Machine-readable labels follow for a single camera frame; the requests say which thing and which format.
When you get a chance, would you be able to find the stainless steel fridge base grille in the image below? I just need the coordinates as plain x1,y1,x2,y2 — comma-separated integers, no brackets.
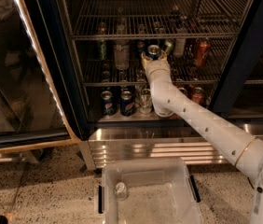
78,123,263,172

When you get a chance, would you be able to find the white green can bottom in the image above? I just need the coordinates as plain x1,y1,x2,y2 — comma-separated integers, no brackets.
139,89,152,115

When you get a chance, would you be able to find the white can middle shelf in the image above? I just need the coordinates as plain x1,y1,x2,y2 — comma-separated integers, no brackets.
173,38,186,58

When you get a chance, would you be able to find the blue pepsi can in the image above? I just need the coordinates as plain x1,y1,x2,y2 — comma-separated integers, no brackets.
120,91,133,116
101,91,116,115

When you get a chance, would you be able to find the red coke can middle shelf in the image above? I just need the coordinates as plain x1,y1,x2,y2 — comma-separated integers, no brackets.
193,37,211,67

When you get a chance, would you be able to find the middle wire shelf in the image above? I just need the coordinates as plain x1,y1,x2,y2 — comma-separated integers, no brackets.
82,37,235,88

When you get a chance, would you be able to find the glass fridge door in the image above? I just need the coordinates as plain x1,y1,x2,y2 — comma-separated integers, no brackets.
0,0,80,154

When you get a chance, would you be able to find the green can middle shelf left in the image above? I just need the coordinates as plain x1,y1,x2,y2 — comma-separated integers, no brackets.
95,21,108,62

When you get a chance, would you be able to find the clear glass jar in bin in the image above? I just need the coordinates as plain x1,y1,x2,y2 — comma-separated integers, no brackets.
114,182,128,201

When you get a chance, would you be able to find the green sprite can middle shelf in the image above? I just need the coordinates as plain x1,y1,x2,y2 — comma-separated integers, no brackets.
162,38,174,55

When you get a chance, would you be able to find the blue pepsi can shelf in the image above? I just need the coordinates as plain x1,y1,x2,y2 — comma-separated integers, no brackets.
146,45,161,60

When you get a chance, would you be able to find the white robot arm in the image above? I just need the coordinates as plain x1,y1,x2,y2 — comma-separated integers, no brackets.
141,54,263,224

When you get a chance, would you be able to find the upper wire shelf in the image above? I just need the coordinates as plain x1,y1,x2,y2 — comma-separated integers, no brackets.
72,0,253,40

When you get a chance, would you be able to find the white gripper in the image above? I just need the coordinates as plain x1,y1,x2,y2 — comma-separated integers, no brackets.
141,50,171,82

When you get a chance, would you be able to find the clear plastic storage bin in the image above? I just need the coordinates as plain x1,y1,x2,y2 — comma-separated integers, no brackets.
99,158,203,224

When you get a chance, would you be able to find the clear plastic water bottle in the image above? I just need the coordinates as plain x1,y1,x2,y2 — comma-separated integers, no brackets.
113,24,131,71

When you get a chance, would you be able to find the wire shelf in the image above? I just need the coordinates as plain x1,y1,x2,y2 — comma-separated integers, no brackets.
82,37,235,88
72,0,253,40

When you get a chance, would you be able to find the blue pepsi can bottom left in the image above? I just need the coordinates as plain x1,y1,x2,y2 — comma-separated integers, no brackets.
101,91,116,115

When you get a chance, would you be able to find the orange can bottom right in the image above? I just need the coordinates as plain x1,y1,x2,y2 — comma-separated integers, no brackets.
191,87,204,105

